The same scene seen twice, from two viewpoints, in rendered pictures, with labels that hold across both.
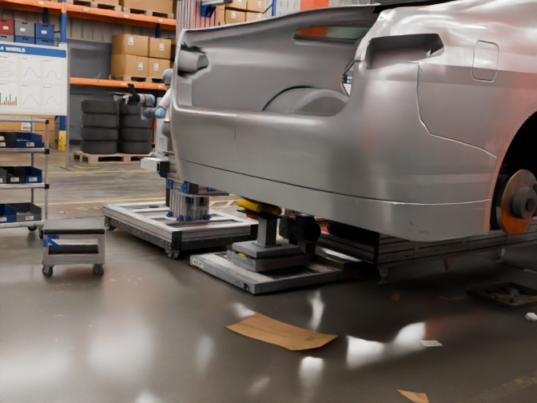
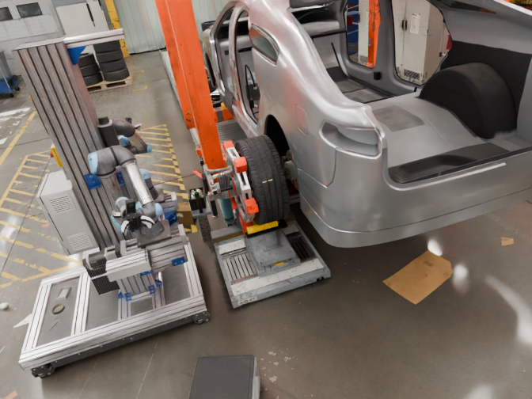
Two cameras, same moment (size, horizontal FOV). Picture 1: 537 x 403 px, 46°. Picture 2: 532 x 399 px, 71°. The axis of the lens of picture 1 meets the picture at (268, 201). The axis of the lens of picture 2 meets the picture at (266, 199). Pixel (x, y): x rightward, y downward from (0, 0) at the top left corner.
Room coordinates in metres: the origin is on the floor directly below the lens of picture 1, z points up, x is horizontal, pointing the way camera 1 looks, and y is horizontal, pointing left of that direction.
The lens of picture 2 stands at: (3.44, 2.27, 2.24)
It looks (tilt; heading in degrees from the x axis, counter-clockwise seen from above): 32 degrees down; 295
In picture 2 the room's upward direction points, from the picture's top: 8 degrees counter-clockwise
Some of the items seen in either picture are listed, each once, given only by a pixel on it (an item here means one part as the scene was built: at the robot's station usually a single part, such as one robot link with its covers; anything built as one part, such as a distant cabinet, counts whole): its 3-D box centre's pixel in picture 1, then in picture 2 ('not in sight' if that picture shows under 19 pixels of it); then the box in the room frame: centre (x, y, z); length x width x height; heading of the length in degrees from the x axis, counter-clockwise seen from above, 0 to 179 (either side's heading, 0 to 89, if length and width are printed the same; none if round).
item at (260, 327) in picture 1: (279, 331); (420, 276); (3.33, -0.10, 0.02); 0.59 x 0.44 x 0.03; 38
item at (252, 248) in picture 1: (267, 232); (268, 234); (4.53, 0.00, 0.32); 0.40 x 0.30 x 0.28; 128
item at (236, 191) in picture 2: not in sight; (229, 188); (4.72, 0.14, 0.85); 0.21 x 0.14 x 0.14; 38
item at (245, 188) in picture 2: not in sight; (239, 185); (4.67, 0.10, 0.85); 0.54 x 0.07 x 0.54; 128
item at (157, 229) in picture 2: not in sight; (150, 226); (5.04, 0.71, 0.87); 0.15 x 0.15 x 0.10
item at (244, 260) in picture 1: (268, 257); (270, 250); (4.55, -0.03, 0.13); 0.50 x 0.36 x 0.10; 128
